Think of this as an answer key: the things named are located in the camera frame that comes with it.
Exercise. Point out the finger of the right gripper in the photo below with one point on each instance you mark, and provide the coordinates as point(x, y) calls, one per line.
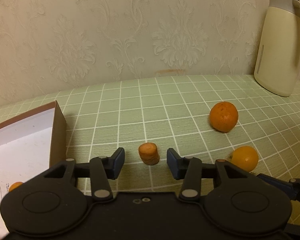
point(291, 188)

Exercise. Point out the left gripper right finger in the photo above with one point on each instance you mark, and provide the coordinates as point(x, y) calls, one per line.
point(187, 169)

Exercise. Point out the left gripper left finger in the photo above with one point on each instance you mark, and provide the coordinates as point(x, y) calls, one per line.
point(103, 169)

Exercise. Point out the small carrot cylinder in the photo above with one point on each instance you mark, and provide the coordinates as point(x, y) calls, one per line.
point(148, 153)

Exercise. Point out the small orange kumquat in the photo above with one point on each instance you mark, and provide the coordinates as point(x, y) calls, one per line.
point(245, 157)

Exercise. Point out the orange tangerine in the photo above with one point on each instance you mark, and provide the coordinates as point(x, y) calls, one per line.
point(223, 116)

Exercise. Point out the oval orange kumquat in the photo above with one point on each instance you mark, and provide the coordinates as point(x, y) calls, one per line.
point(15, 185)

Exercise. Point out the brown cardboard tray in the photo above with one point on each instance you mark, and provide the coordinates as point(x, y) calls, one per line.
point(30, 143)

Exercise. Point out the cream thermos jug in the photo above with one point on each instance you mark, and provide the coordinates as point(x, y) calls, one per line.
point(278, 61)

